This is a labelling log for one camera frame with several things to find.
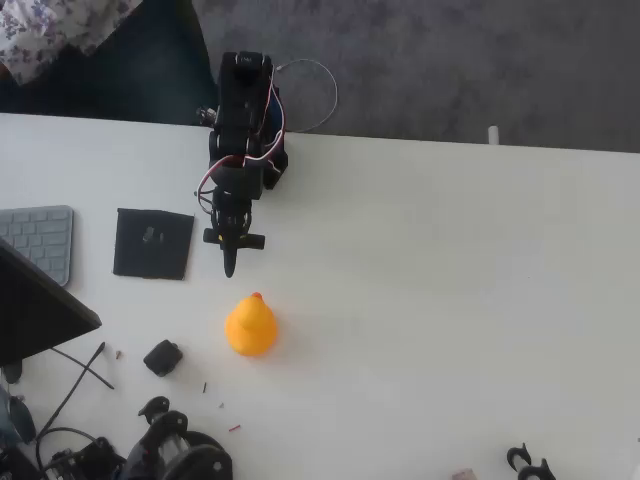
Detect yellow rubber duck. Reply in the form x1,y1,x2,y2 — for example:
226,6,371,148
224,291,279,358

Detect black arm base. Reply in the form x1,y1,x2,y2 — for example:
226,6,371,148
262,137,290,191

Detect black square mat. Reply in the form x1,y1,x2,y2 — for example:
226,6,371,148
112,207,196,281

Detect blue table clamp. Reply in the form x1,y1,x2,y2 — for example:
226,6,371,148
271,97,287,137

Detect person in floral shirt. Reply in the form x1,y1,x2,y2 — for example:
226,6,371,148
0,0,219,126

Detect grey keyboard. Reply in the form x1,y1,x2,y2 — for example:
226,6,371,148
0,204,75,287

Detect black laptop screen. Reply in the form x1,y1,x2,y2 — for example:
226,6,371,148
0,237,103,369

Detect black motor assembly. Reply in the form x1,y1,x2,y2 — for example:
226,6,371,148
42,437,126,480

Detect dark sunglasses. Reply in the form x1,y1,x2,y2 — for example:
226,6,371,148
0,387,37,445

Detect floral white purple garment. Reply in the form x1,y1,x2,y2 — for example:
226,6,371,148
0,0,144,86

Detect black hook clamp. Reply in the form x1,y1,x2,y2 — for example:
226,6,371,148
506,442,532,472
517,458,556,480

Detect white red wrist servo cable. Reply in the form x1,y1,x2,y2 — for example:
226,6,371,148
192,158,224,215

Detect white red shoulder servo cable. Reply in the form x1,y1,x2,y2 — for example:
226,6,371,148
244,82,290,166

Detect small black camera box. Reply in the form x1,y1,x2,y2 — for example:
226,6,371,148
142,339,184,379

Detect white cable on carpet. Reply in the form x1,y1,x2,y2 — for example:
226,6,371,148
274,58,339,134

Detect short thin black cable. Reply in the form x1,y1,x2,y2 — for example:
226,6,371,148
48,346,116,390

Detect long thin black cable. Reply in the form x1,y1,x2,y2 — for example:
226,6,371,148
34,341,107,446

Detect black looped cable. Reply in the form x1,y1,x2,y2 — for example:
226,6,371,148
33,426,101,474

